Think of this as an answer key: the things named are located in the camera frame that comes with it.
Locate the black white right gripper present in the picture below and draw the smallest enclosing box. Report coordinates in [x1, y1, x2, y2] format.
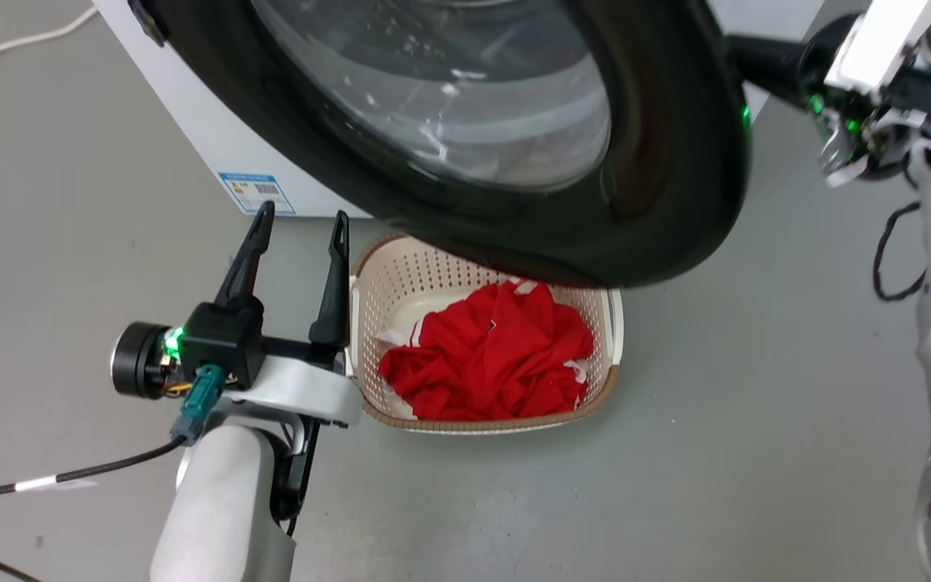
[724, 0, 931, 189]

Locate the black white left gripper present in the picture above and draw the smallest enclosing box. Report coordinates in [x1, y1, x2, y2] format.
[110, 200, 364, 431]

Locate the black round washing machine door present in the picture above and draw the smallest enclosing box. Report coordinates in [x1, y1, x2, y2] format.
[128, 0, 754, 290]

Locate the white washing machine body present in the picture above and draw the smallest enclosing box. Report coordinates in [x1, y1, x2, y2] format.
[94, 0, 827, 219]

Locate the blue white energy label sticker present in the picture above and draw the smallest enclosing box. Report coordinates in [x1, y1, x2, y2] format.
[218, 172, 297, 217]

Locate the beige perforated laundry basket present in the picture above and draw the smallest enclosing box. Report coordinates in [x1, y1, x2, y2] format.
[349, 233, 625, 437]

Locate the red garment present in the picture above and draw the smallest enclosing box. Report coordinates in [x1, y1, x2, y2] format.
[378, 280, 596, 422]

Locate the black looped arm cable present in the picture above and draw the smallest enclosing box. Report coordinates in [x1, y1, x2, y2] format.
[873, 200, 929, 302]

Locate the black cable with teal connector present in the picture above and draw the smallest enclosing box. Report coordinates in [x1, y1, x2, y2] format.
[0, 364, 226, 508]

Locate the white floor cable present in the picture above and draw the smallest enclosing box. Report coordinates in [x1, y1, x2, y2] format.
[0, 5, 100, 75]

